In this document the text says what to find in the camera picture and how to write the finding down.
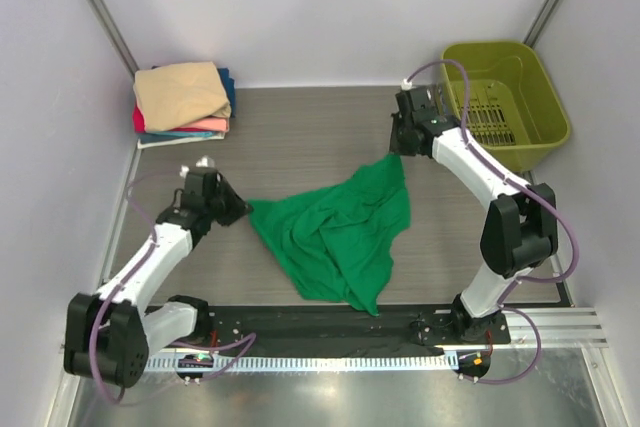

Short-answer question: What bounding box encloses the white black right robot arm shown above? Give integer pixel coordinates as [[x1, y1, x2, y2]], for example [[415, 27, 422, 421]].
[[389, 87, 558, 343]]

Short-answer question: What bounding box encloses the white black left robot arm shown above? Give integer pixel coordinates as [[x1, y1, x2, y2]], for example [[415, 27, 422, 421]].
[[63, 165, 251, 388]]

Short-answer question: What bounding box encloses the slotted cable duct rail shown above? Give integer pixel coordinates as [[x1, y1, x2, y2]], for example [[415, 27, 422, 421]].
[[145, 352, 459, 374]]

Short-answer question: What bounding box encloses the magenta folded t-shirt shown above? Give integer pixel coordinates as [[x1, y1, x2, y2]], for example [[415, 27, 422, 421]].
[[132, 105, 146, 133]]

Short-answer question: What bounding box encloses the left aluminium corner post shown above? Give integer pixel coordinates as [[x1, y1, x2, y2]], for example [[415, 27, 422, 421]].
[[86, 0, 138, 76]]

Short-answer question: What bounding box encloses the beige folded t-shirt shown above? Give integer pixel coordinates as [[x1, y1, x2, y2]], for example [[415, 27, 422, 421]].
[[133, 62, 232, 132]]

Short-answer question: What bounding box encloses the olive green plastic basket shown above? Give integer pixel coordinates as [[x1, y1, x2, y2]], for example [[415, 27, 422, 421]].
[[441, 41, 571, 172]]

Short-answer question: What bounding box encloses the teal folded t-shirt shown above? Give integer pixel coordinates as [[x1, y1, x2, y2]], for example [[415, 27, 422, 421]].
[[132, 67, 237, 148]]

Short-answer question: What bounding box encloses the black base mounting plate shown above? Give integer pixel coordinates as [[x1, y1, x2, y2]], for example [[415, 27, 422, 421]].
[[209, 304, 511, 359]]

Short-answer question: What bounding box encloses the aluminium frame rail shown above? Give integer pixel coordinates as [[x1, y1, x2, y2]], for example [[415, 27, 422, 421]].
[[59, 307, 610, 354]]

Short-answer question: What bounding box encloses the pink folded t-shirt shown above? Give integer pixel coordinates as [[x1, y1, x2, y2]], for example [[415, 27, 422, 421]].
[[178, 116, 229, 132]]

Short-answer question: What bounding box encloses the green t-shirt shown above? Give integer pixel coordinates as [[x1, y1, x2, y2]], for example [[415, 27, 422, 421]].
[[249, 154, 411, 316]]

